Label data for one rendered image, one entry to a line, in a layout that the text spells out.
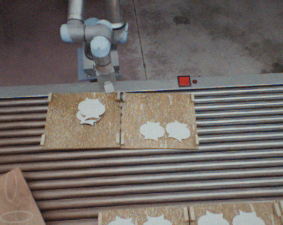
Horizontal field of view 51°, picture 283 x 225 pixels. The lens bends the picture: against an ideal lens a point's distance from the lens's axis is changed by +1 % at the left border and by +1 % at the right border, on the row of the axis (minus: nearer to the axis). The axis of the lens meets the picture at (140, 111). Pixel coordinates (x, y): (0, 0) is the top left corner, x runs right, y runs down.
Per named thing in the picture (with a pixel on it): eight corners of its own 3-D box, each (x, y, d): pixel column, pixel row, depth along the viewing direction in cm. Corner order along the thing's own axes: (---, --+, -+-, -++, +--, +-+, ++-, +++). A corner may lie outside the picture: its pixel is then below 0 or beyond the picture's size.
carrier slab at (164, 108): (123, 94, 172) (122, 92, 171) (192, 94, 172) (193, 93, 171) (120, 149, 154) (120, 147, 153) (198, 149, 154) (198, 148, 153)
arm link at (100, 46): (109, 34, 121) (108, 50, 116) (112, 52, 130) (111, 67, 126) (91, 33, 121) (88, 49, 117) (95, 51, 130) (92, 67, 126)
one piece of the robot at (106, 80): (96, 79, 125) (101, 100, 139) (116, 75, 126) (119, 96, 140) (91, 58, 131) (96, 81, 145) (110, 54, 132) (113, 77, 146)
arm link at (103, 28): (87, 17, 128) (83, 36, 123) (112, 18, 128) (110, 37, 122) (89, 31, 135) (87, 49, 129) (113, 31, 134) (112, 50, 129)
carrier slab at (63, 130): (50, 94, 172) (50, 93, 171) (120, 93, 173) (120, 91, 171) (41, 150, 154) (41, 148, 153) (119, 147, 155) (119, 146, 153)
